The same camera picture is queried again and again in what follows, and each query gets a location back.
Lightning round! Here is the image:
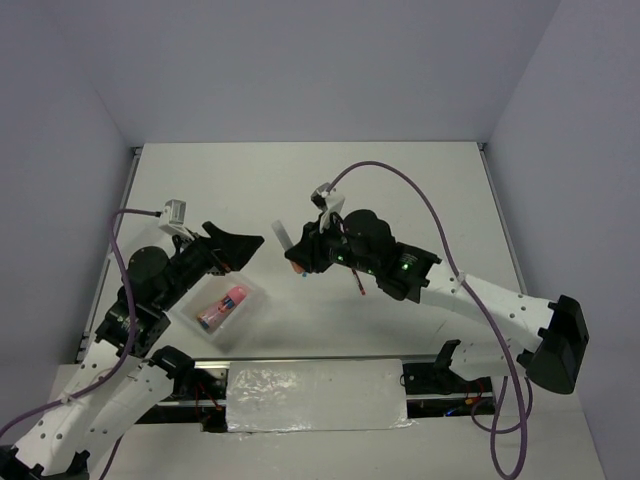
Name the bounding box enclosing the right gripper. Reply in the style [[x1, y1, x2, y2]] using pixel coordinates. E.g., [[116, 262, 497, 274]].
[[286, 209, 378, 274]]

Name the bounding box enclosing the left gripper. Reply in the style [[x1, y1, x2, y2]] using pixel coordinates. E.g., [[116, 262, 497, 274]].
[[156, 221, 264, 311]]

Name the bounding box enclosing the orange highlighter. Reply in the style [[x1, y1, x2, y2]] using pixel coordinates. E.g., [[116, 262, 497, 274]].
[[271, 220, 307, 278]]

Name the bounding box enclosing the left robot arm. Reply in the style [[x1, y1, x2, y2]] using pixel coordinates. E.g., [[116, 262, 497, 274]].
[[1, 222, 264, 479]]

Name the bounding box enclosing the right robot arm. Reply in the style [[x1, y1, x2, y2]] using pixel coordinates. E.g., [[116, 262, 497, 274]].
[[274, 210, 590, 395]]

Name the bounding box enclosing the pink highlighter in container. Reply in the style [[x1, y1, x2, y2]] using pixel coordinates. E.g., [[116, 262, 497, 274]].
[[218, 285, 247, 314]]

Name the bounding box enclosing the clear plastic container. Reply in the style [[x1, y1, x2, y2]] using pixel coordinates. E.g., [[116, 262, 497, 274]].
[[107, 249, 269, 351]]

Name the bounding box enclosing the red pen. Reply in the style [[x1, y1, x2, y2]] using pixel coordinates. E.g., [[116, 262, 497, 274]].
[[351, 269, 366, 296]]

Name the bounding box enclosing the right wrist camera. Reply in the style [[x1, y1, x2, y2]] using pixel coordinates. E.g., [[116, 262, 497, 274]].
[[311, 183, 345, 233]]

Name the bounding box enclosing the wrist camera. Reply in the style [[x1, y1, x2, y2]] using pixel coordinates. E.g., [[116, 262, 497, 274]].
[[311, 183, 345, 233], [158, 199, 190, 238]]

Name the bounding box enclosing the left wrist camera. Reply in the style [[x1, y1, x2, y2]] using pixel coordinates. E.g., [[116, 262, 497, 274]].
[[158, 199, 190, 238]]

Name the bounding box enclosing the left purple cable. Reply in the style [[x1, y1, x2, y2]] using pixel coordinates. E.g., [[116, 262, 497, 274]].
[[0, 207, 164, 480]]

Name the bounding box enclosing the purple cable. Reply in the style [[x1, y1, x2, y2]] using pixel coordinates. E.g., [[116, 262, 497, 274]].
[[327, 160, 534, 479], [0, 207, 164, 480]]

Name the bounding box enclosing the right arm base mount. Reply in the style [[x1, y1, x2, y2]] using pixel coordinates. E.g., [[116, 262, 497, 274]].
[[399, 357, 495, 419]]

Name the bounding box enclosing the right table rail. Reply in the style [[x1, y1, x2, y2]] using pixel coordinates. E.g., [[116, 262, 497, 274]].
[[476, 142, 528, 294]]

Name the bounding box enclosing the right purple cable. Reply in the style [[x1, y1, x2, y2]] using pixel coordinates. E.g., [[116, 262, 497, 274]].
[[327, 160, 534, 479]]

